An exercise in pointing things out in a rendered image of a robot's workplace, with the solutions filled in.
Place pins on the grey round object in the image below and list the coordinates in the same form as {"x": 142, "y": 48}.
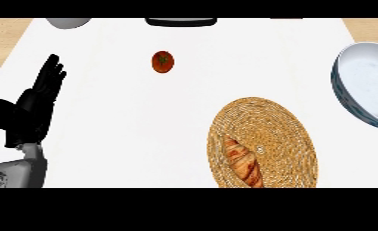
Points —
{"x": 68, "y": 22}

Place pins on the brown croissant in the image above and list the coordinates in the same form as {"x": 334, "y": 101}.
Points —
{"x": 243, "y": 163}

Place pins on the round woven wicker placemat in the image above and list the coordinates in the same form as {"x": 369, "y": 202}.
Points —
{"x": 274, "y": 131}

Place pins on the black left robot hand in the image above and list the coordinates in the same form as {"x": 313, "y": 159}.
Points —
{"x": 37, "y": 105}

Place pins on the red bell pepper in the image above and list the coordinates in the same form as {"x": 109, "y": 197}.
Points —
{"x": 162, "y": 62}

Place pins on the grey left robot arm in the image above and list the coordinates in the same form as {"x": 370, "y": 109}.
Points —
{"x": 23, "y": 170}

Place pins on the blue and white bowl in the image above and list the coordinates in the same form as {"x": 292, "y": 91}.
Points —
{"x": 362, "y": 81}

